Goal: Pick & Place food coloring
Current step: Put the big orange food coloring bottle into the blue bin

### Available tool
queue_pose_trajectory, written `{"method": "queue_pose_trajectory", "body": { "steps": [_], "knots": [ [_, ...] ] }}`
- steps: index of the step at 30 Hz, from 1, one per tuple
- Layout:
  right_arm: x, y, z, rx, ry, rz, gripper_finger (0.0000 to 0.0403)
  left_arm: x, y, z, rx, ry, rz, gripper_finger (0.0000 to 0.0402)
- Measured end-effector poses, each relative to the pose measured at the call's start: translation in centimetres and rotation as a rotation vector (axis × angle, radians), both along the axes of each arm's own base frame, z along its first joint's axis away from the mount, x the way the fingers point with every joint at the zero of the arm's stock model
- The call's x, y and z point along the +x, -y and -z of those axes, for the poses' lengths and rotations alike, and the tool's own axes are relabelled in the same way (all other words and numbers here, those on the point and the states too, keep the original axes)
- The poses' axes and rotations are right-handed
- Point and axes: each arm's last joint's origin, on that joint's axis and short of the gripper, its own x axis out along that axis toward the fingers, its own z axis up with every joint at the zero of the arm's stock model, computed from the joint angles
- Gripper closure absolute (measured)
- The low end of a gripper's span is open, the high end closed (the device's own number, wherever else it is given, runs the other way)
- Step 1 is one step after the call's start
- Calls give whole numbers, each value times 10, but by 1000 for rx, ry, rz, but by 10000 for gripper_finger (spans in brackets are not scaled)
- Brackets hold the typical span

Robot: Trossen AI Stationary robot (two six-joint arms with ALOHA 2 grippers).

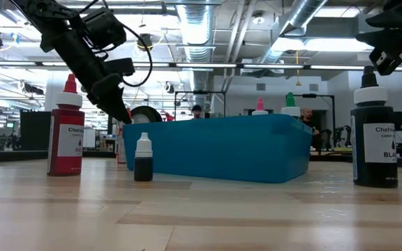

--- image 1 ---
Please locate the person with bare head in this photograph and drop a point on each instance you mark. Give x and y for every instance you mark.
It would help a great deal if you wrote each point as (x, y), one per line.
(307, 120)

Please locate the black cabinet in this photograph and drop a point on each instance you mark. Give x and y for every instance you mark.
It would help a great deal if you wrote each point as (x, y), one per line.
(35, 130)

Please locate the black aluminium table frame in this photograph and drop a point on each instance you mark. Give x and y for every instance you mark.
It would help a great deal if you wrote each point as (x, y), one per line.
(19, 155)

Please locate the black background rig frame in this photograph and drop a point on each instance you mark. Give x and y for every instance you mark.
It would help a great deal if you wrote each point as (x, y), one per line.
(201, 93)
(318, 96)

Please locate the black ceiling camera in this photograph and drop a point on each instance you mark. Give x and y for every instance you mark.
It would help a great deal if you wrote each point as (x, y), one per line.
(145, 42)

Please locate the green food coloring bottle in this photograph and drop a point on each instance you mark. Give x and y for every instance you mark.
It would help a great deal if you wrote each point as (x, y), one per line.
(290, 104)

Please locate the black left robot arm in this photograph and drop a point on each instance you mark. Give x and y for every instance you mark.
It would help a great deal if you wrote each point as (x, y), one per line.
(44, 8)

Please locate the blue plastic bin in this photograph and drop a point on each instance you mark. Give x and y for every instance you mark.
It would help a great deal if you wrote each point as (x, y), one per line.
(222, 150)

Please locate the pink food coloring bottle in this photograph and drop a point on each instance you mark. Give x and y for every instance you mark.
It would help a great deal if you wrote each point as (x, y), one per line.
(260, 106)

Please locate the long ceiling light bar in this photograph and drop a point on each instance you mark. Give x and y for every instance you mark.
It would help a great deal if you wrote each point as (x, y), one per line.
(222, 65)

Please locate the small black dropper bottle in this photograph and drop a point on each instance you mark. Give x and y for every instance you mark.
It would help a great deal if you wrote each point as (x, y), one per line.
(143, 164)

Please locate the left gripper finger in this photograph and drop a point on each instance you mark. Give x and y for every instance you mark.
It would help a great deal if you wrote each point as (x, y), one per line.
(117, 109)
(105, 87)

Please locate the orange food coloring bottle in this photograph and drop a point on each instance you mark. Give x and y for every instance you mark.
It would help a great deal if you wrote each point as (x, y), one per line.
(121, 146)

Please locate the black wall monitor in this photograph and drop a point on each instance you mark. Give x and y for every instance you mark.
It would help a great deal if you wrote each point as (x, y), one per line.
(401, 121)

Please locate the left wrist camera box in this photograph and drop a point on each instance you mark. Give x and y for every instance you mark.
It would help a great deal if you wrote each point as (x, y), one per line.
(105, 28)

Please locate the black food coloring bottle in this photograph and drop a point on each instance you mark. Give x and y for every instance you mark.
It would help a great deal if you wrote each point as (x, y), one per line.
(372, 139)

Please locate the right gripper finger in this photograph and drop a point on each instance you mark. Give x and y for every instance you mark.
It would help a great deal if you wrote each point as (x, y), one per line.
(386, 49)
(396, 20)

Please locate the red food coloring bottle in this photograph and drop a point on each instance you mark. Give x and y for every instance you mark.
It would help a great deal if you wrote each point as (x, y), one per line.
(65, 146)

